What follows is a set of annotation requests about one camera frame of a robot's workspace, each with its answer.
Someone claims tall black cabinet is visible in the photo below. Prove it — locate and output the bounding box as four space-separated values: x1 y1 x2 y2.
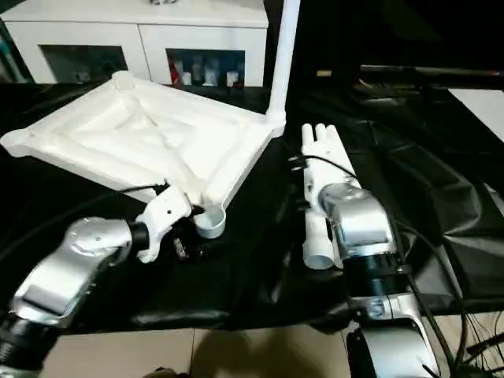
301 0 363 80

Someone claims white plastic table top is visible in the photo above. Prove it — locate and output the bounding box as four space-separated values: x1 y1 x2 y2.
0 70 287 240

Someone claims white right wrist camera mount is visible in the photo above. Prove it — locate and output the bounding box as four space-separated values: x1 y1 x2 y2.
302 154 361 217

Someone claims white flat board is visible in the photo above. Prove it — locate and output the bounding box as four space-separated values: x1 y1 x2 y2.
447 87 504 143

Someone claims dark brown round object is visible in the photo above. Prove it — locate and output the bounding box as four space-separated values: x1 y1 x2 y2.
148 367 187 378

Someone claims white printed carton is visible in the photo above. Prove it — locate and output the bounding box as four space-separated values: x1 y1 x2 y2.
202 59 218 87

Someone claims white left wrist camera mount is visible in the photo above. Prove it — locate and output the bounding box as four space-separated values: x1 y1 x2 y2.
135 183 195 265

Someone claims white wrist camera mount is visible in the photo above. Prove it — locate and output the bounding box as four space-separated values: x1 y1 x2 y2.
302 154 361 217
135 183 195 265

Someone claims black plastic mat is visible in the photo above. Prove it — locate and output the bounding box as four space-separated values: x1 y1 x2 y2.
0 78 504 335

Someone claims black stand base with cables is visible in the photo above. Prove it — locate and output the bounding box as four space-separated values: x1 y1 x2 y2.
452 305 504 378

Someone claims white plastic table leg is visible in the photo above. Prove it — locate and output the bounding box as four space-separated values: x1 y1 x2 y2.
262 0 302 120
313 123 335 158
324 124 362 188
300 123 338 272

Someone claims black horizontal bar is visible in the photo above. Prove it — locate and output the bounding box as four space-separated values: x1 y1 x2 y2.
360 64 504 78

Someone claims white cabinet with glass doors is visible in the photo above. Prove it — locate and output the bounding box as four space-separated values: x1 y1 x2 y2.
0 0 271 88

